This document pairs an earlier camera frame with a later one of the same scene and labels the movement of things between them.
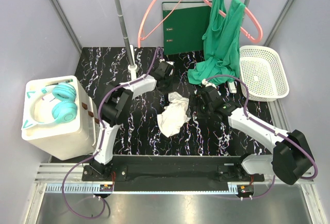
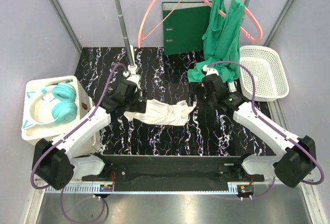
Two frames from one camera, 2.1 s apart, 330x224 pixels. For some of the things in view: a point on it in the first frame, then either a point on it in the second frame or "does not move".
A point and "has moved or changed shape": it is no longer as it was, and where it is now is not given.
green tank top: [221, 40] does not move
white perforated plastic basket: [262, 68] does not move
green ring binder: [183, 29] does not move
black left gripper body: [168, 83] → [132, 104]
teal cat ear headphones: [64, 110] does not move
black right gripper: [194, 101] → [194, 88]
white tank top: [170, 120] has moved or changed shape
